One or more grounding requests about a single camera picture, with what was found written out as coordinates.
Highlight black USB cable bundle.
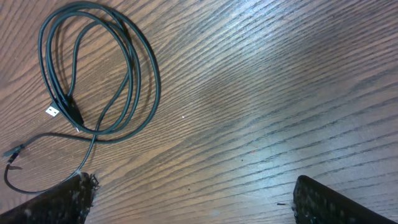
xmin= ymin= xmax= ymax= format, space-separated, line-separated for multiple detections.
xmin=2 ymin=0 xmax=162 ymax=195

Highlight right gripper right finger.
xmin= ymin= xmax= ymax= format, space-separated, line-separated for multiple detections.
xmin=292 ymin=175 xmax=396 ymax=224

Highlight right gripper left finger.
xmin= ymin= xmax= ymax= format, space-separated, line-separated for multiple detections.
xmin=1 ymin=172 xmax=99 ymax=224

